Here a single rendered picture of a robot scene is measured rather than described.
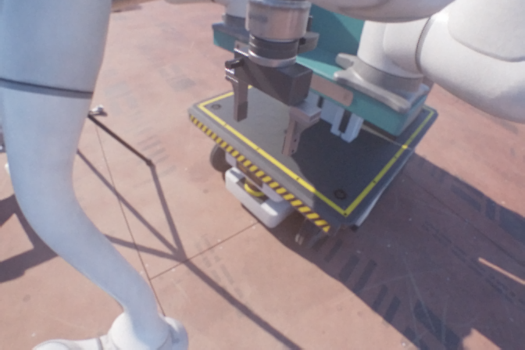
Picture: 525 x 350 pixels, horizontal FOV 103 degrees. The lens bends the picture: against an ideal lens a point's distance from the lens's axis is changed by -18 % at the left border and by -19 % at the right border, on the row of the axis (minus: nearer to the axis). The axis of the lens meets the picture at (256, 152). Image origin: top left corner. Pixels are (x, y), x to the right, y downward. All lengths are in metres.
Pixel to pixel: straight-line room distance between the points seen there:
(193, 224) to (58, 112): 0.76
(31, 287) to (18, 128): 0.81
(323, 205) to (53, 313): 0.86
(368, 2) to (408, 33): 0.32
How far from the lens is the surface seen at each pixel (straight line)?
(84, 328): 0.94
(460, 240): 1.33
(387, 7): 0.20
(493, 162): 2.02
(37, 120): 0.31
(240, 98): 0.50
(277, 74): 0.38
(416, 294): 1.07
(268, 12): 0.36
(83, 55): 0.31
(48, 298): 1.03
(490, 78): 0.43
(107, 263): 0.41
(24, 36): 0.30
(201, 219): 1.00
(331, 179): 0.75
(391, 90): 0.58
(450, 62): 0.46
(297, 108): 0.39
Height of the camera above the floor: 0.83
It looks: 41 degrees down
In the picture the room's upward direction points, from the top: 6 degrees clockwise
